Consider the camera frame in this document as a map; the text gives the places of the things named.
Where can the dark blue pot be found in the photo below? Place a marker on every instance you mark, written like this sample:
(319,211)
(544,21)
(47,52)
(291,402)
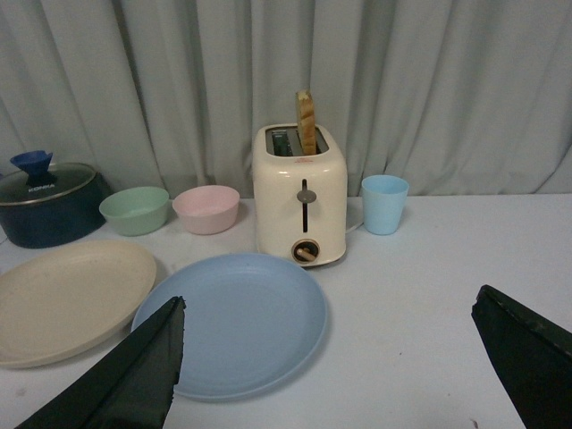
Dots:
(59,220)

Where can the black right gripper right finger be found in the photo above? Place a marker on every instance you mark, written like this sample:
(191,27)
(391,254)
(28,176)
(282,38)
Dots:
(530,354)

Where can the blue plate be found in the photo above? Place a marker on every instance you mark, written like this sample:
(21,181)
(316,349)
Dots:
(251,322)

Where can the pink bowl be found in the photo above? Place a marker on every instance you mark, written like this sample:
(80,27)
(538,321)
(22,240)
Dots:
(207,210)

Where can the cream plate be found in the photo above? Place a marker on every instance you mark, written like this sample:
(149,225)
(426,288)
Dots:
(70,299)

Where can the cream toaster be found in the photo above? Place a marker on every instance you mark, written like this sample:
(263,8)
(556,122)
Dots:
(300,201)

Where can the green bowl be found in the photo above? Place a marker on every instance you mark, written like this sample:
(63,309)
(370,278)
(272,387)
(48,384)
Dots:
(136,211)

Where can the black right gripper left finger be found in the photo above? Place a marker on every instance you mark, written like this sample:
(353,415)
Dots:
(130,387)

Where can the glass pot lid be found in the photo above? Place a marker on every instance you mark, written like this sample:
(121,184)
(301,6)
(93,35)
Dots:
(39,180)

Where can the bread slice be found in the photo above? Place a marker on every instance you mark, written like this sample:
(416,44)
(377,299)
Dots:
(306,122)

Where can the grey curtain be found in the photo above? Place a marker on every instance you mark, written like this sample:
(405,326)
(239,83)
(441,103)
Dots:
(456,97)

